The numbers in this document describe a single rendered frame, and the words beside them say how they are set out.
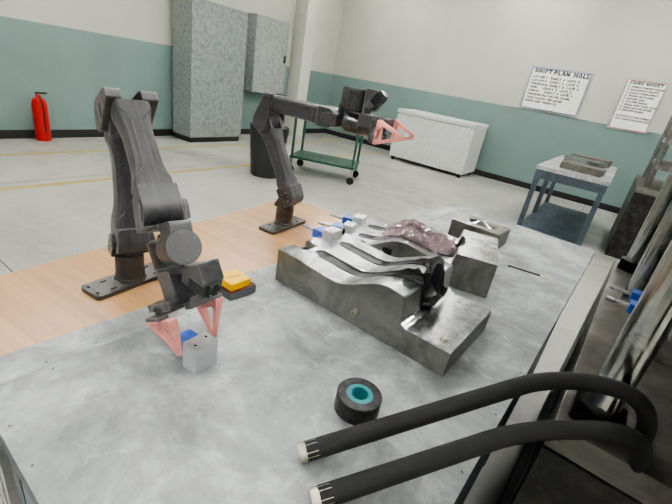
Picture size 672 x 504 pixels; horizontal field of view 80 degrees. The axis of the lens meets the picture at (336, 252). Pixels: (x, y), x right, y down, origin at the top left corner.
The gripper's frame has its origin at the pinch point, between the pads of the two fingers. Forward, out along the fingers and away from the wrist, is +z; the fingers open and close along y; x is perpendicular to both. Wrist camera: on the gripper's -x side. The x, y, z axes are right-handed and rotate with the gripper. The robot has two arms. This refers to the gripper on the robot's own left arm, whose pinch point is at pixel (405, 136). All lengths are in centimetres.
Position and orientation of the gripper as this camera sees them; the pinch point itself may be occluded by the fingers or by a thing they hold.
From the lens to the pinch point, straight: 119.9
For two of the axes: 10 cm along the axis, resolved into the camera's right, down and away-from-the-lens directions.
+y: 5.1, -2.7, 8.2
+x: -1.8, 9.0, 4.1
